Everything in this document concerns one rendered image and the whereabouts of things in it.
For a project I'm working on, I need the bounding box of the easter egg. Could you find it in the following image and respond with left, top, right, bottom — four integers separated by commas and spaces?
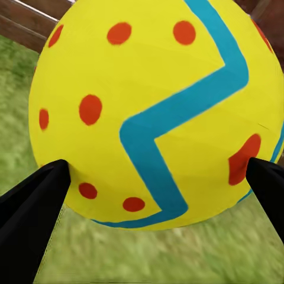
28, 0, 284, 231

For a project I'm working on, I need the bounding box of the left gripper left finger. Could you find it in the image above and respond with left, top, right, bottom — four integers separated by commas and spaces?
0, 159, 71, 284

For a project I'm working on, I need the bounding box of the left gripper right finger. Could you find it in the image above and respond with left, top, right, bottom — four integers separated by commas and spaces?
246, 157, 284, 243

